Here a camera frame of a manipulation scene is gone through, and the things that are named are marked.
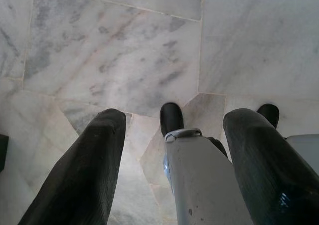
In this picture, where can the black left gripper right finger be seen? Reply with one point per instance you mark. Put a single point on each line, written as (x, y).
(269, 175)

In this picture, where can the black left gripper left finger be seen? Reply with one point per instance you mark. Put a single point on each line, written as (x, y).
(84, 175)

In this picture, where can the black right robot foot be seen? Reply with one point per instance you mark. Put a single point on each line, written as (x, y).
(269, 113)

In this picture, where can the grey left robot leg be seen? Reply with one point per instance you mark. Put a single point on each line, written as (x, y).
(202, 180)

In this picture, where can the dark block-shaped object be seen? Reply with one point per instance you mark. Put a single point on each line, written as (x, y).
(3, 152)

